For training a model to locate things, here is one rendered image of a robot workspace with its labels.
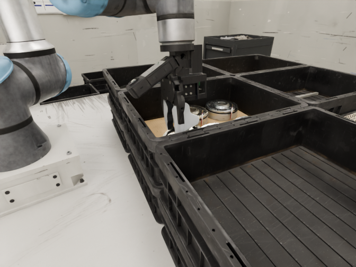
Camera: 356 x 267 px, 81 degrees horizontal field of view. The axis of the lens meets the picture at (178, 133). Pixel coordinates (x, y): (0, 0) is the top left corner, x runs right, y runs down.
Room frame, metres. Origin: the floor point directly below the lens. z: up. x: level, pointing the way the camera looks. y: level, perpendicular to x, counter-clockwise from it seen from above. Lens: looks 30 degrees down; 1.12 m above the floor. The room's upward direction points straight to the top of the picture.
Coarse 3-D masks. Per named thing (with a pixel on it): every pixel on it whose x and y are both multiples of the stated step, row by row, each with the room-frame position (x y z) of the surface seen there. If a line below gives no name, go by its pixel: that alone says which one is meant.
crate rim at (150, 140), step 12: (252, 84) 0.63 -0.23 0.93; (120, 96) 0.52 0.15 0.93; (288, 96) 0.52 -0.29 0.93; (132, 108) 0.44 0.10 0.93; (288, 108) 0.45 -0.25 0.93; (132, 120) 0.41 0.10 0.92; (240, 120) 0.38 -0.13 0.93; (144, 132) 0.33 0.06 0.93; (180, 132) 0.33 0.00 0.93; (192, 132) 0.33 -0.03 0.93; (156, 144) 0.30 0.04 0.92
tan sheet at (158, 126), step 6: (240, 114) 0.62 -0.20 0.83; (150, 120) 0.58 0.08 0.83; (156, 120) 0.58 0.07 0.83; (162, 120) 0.58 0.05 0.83; (210, 120) 0.58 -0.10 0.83; (216, 120) 0.58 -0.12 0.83; (150, 126) 0.54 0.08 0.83; (156, 126) 0.54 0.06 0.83; (162, 126) 0.54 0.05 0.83; (156, 132) 0.51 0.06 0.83; (162, 132) 0.51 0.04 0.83
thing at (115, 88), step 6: (126, 66) 0.87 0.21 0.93; (132, 66) 0.87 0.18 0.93; (138, 66) 0.88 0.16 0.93; (144, 66) 0.89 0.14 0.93; (204, 66) 0.87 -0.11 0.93; (216, 72) 0.80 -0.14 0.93; (222, 72) 0.78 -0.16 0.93; (108, 78) 0.69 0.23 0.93; (114, 84) 0.63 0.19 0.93; (156, 84) 0.63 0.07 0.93; (114, 90) 0.59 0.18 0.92; (120, 90) 0.57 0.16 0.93
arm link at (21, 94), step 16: (0, 64) 0.44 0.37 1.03; (16, 64) 0.50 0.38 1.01; (0, 80) 0.43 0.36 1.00; (16, 80) 0.46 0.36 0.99; (32, 80) 0.50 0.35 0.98; (0, 96) 0.42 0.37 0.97; (16, 96) 0.44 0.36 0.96; (32, 96) 0.48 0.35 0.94; (0, 112) 0.41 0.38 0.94; (16, 112) 0.43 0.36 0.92; (0, 128) 0.40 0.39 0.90
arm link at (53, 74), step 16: (0, 0) 0.54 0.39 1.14; (16, 0) 0.56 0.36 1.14; (32, 0) 0.60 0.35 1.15; (0, 16) 0.54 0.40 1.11; (16, 16) 0.55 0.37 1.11; (32, 16) 0.58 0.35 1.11; (16, 32) 0.54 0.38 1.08; (32, 32) 0.56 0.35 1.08; (16, 48) 0.53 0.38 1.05; (32, 48) 0.54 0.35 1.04; (48, 48) 0.57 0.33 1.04; (32, 64) 0.53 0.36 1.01; (48, 64) 0.56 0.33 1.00; (64, 64) 0.61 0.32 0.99; (48, 80) 0.54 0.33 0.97; (64, 80) 0.59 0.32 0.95; (48, 96) 0.54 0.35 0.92
